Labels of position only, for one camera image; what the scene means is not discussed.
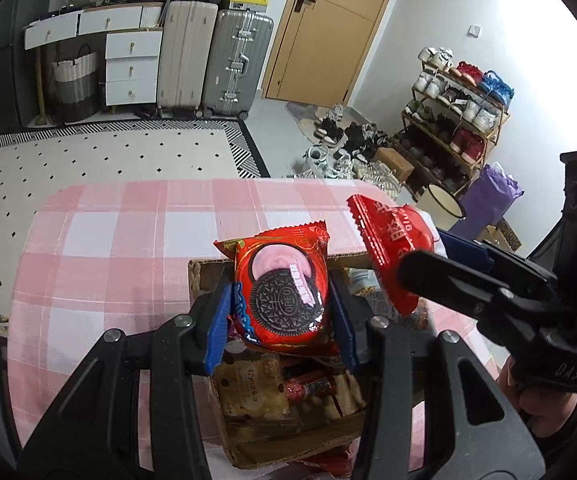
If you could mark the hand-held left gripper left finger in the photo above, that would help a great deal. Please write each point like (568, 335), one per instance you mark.
(221, 320)

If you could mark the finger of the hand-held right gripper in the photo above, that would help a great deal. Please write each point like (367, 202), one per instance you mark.
(443, 280)
(468, 250)

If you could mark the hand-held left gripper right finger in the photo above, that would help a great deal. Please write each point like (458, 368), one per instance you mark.
(343, 320)

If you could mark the red crinkled snack packet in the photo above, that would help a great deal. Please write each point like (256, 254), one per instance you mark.
(388, 230)

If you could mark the red cookie packet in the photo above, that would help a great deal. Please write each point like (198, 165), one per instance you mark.
(278, 260)

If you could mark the person's right hand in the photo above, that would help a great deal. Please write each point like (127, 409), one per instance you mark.
(543, 410)

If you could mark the patterned cardboard box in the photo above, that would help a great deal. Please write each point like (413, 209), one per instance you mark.
(505, 235)

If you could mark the white snack packet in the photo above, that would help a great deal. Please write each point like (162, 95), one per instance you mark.
(366, 282)

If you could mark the cream enamel basin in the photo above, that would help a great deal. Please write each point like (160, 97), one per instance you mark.
(441, 205)

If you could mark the purple bag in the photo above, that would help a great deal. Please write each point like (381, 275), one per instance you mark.
(488, 200)

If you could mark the brown snack packet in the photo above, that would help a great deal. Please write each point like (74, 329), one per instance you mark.
(348, 395)

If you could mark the beige biscuit packet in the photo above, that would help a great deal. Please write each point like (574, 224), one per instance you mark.
(248, 390)

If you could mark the red sausage stick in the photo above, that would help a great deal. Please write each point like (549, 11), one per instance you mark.
(308, 388)

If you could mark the small brown cardboard box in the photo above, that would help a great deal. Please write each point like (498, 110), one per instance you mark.
(393, 164)

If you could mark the pink checkered tablecloth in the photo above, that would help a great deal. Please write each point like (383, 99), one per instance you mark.
(118, 260)

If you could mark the wooden shoe rack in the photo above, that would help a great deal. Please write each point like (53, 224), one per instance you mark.
(448, 125)

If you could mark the pile of shoes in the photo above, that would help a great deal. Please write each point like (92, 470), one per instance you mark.
(353, 150)

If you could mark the white dotted rug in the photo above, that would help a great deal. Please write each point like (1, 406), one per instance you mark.
(118, 155)

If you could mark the grey doormat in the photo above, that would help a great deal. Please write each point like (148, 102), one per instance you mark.
(301, 115)

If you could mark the silver suitcase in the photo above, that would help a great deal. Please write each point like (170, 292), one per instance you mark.
(236, 65)

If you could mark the wooden door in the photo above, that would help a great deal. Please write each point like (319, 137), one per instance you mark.
(328, 35)

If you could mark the beige suitcase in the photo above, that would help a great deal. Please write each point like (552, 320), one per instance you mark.
(186, 55)

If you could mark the grey white woven basket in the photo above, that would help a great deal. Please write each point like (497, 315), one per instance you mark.
(74, 90)

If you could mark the white desk with drawers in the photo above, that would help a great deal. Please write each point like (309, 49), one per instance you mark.
(128, 55)

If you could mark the dark grey fridge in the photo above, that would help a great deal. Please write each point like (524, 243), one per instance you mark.
(3, 90)

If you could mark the yellow black shoebox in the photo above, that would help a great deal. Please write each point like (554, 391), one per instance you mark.
(246, 0)

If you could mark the white wall switch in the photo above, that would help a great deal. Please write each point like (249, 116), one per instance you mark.
(474, 30)

